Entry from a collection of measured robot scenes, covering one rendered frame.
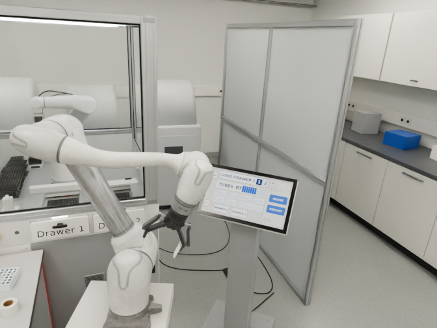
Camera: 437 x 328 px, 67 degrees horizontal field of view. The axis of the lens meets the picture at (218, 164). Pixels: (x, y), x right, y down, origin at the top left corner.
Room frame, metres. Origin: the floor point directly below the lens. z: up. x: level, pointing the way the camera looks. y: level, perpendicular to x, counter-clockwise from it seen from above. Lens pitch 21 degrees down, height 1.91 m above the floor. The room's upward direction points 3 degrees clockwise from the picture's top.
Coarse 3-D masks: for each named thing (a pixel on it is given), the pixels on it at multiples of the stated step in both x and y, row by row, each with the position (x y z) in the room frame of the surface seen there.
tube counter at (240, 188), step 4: (236, 184) 1.75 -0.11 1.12; (240, 184) 1.74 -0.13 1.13; (236, 188) 1.73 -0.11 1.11; (240, 188) 1.73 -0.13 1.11; (244, 188) 1.72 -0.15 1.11; (248, 188) 1.72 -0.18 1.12; (252, 188) 1.71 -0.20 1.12; (256, 188) 1.71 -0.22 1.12; (244, 192) 1.71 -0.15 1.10; (248, 192) 1.70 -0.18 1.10; (252, 192) 1.70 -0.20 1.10; (256, 192) 1.69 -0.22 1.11; (260, 192) 1.69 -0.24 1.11; (264, 192) 1.68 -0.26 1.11; (260, 196) 1.67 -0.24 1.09; (264, 196) 1.67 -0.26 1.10
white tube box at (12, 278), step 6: (0, 270) 1.30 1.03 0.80; (12, 270) 1.31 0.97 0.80; (18, 270) 1.32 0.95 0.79; (6, 276) 1.27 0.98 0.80; (12, 276) 1.27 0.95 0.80; (18, 276) 1.31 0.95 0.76; (0, 282) 1.22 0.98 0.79; (6, 282) 1.22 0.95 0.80; (12, 282) 1.24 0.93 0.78; (0, 288) 1.21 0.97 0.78; (6, 288) 1.21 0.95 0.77
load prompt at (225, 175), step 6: (222, 174) 1.81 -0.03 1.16; (228, 174) 1.80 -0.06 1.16; (234, 174) 1.79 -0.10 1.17; (240, 174) 1.78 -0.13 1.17; (234, 180) 1.77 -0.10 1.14; (240, 180) 1.76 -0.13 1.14; (246, 180) 1.75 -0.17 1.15; (252, 180) 1.74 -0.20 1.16; (258, 180) 1.74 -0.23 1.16; (264, 180) 1.73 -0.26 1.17; (264, 186) 1.71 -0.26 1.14
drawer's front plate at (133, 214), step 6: (126, 210) 1.72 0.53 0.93; (132, 210) 1.73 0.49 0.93; (138, 210) 1.73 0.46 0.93; (96, 216) 1.65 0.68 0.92; (132, 216) 1.72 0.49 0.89; (138, 216) 1.73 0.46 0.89; (144, 216) 1.75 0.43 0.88; (96, 222) 1.64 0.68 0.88; (102, 222) 1.66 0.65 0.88; (138, 222) 1.73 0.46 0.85; (144, 222) 1.75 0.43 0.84; (96, 228) 1.64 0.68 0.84; (102, 228) 1.66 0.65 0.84
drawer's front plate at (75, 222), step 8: (80, 216) 1.63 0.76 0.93; (32, 224) 1.53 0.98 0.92; (40, 224) 1.54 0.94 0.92; (48, 224) 1.55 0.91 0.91; (56, 224) 1.57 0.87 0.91; (64, 224) 1.58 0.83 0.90; (72, 224) 1.60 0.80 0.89; (80, 224) 1.61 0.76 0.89; (88, 224) 1.63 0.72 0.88; (32, 232) 1.52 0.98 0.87; (40, 232) 1.54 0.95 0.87; (48, 232) 1.55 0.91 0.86; (56, 232) 1.57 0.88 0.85; (64, 232) 1.58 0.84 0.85; (80, 232) 1.61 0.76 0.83; (88, 232) 1.63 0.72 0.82
